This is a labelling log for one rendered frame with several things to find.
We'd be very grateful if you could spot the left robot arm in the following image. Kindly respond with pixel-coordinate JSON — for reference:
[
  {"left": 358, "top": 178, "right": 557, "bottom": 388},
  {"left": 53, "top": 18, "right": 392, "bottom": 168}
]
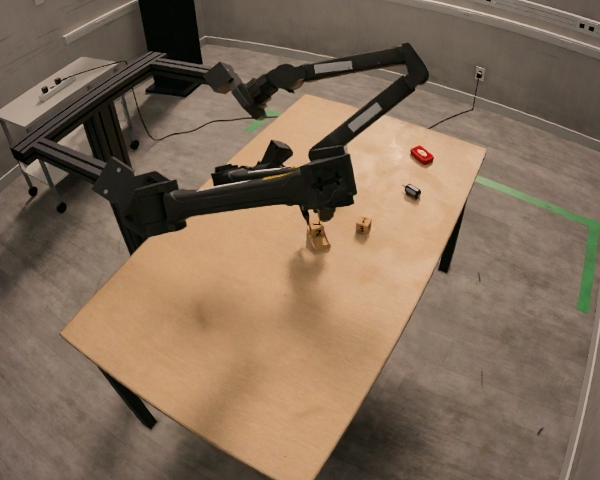
[{"left": 237, "top": 42, "right": 429, "bottom": 151}]

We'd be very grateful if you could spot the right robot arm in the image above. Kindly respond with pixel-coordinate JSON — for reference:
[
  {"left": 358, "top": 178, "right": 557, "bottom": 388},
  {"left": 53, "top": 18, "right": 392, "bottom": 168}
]
[{"left": 123, "top": 139, "right": 358, "bottom": 237}]

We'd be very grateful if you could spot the beige number cube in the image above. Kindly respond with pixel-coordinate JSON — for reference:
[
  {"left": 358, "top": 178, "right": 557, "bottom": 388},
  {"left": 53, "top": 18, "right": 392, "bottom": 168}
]
[
  {"left": 309, "top": 219, "right": 324, "bottom": 238},
  {"left": 356, "top": 215, "right": 372, "bottom": 235}
]

